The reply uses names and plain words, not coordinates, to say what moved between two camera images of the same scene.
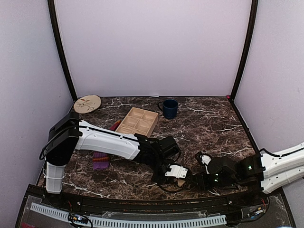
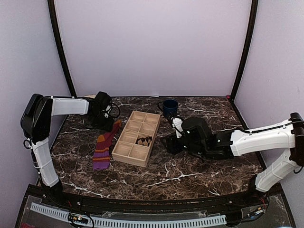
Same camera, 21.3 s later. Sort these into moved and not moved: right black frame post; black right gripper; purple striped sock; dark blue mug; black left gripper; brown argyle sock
Moved: black right gripper; brown argyle sock; black left gripper
Not moved: right black frame post; purple striped sock; dark blue mug
